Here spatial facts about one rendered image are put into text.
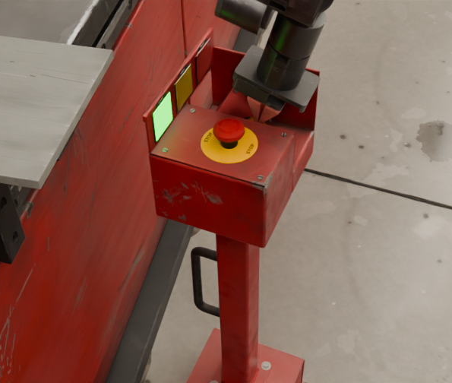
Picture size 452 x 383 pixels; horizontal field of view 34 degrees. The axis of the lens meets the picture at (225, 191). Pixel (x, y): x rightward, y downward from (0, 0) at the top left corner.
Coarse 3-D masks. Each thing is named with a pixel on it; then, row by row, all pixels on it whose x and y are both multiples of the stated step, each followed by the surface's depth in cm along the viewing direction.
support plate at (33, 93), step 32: (0, 64) 70; (32, 64) 70; (64, 64) 70; (96, 64) 70; (0, 96) 67; (32, 96) 67; (64, 96) 67; (0, 128) 64; (32, 128) 64; (64, 128) 64; (0, 160) 61; (32, 160) 61
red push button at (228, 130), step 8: (224, 120) 93; (232, 120) 93; (216, 128) 92; (224, 128) 92; (232, 128) 92; (240, 128) 92; (216, 136) 92; (224, 136) 91; (232, 136) 91; (240, 136) 92; (224, 144) 93; (232, 144) 93
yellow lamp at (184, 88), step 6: (186, 72) 97; (180, 78) 95; (186, 78) 97; (180, 84) 96; (186, 84) 98; (180, 90) 96; (186, 90) 98; (192, 90) 100; (180, 96) 97; (186, 96) 99; (180, 102) 98; (180, 108) 98
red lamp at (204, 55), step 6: (204, 48) 100; (198, 54) 99; (204, 54) 101; (210, 54) 103; (198, 60) 99; (204, 60) 102; (210, 60) 104; (198, 66) 100; (204, 66) 102; (198, 72) 101; (204, 72) 103; (198, 78) 101
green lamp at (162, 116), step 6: (168, 96) 93; (162, 102) 92; (168, 102) 94; (162, 108) 93; (168, 108) 94; (156, 114) 92; (162, 114) 93; (168, 114) 95; (156, 120) 92; (162, 120) 94; (168, 120) 95; (156, 126) 93; (162, 126) 94; (156, 132) 93; (162, 132) 95; (156, 138) 94
